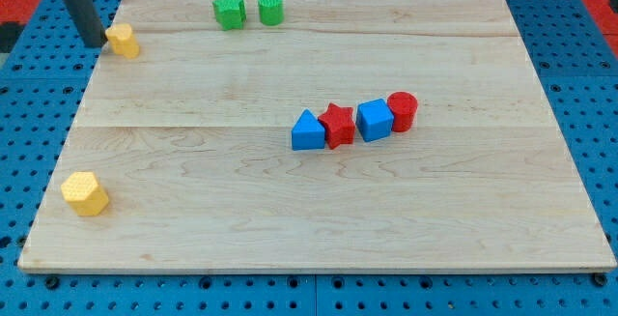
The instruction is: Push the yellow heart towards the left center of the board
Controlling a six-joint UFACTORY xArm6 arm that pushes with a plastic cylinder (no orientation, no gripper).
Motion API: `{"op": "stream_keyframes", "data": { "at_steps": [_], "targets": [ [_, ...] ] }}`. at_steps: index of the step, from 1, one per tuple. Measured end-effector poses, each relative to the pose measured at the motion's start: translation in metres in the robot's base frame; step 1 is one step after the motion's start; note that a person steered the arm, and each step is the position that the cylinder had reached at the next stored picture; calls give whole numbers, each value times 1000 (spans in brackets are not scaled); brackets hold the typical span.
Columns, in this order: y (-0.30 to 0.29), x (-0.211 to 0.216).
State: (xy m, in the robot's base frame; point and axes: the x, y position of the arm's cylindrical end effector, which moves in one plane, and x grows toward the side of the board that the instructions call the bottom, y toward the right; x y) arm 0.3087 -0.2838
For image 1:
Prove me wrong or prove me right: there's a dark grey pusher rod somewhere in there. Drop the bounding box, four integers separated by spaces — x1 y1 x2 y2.
63 0 106 48

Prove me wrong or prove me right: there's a yellow heart block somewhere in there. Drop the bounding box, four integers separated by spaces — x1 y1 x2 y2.
105 23 140 59

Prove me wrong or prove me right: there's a wooden board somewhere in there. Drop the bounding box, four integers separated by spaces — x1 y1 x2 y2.
18 0 616 274

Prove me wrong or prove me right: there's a green star block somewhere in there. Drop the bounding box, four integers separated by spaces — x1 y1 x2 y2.
212 0 246 31

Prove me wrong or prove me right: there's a green cylinder block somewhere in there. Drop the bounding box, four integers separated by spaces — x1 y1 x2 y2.
258 0 284 26

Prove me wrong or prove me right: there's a yellow hexagon block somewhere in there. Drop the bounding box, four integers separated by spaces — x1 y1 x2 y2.
61 171 109 216

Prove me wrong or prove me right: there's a blue triangle block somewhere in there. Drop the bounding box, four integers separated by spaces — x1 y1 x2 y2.
291 109 325 151

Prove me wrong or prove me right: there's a red star block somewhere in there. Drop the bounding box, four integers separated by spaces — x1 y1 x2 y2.
318 102 355 149

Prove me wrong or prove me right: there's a blue cube block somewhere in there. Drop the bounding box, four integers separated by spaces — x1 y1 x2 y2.
356 99 394 142

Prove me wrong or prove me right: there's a red cylinder block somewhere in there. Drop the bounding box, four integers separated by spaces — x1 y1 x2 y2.
387 91 418 132

